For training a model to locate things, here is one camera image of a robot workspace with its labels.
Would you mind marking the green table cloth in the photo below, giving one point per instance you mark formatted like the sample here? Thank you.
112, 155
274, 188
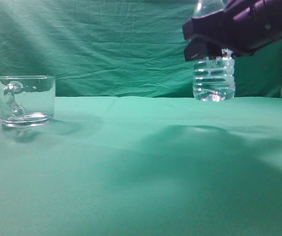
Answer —
137, 166

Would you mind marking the green backdrop cloth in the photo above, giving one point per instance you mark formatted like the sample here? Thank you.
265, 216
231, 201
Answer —
99, 47

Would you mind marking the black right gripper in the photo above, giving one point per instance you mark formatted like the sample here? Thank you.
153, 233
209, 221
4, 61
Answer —
244, 26

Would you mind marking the clear glass mug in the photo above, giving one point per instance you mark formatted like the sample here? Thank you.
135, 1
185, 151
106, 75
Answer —
27, 101

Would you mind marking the clear plastic water bottle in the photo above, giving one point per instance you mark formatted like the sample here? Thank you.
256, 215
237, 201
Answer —
213, 78

